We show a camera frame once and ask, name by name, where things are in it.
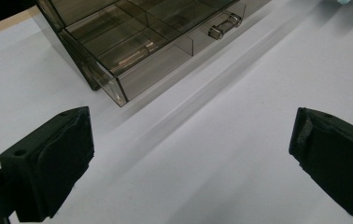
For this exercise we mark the white table mat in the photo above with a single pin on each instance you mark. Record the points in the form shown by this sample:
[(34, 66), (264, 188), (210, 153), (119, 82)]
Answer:
[(212, 140)]

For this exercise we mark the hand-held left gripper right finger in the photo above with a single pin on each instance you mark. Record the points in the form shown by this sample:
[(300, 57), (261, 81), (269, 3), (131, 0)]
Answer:
[(336, 161)]

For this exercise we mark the smoky transparent drawer box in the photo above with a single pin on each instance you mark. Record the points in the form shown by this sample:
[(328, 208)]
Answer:
[(72, 12)]

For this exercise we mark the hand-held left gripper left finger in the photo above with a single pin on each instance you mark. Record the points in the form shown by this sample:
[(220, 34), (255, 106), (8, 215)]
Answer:
[(50, 165)]

